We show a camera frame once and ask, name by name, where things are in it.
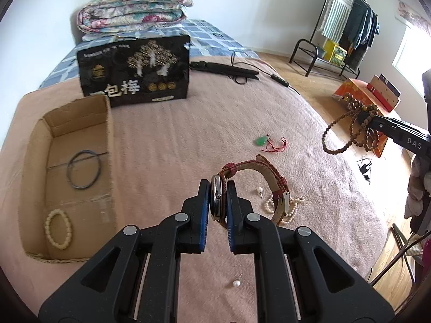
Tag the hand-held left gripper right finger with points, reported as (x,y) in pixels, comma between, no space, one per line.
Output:
(231,223)

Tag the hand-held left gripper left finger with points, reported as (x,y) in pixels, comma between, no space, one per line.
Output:
(203,223)

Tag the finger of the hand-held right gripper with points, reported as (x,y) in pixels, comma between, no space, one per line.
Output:
(373,123)

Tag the cardboard box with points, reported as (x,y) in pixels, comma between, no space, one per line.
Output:
(67,175)

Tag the person's right hand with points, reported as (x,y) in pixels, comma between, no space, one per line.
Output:
(417,188)

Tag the red and white book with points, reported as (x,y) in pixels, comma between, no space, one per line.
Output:
(384,91)

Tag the white pearl earring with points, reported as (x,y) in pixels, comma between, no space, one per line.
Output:
(236,284)
(259,190)

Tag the small black charger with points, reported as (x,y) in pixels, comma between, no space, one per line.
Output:
(365,170)

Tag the yellow crate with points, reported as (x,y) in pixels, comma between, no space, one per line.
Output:
(335,52)

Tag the black metal clothes rack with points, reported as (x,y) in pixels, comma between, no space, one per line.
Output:
(323,40)

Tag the dark hanging clothes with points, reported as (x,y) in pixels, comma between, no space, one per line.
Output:
(360,27)

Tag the floral window curtain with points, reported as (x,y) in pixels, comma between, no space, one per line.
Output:
(414,13)

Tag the striped hanging cloth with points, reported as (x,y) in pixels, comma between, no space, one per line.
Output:
(338,10)

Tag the black hair straightener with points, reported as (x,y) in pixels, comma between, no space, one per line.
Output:
(229,69)

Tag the black printed gift box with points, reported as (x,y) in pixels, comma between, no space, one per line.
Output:
(134,70)

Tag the blue checked bedsheet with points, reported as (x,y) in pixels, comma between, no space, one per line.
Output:
(208,40)

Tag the folded floral quilt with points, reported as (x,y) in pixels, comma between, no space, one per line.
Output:
(134,6)

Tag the metal frame chair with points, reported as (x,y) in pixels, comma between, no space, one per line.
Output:
(409,252)

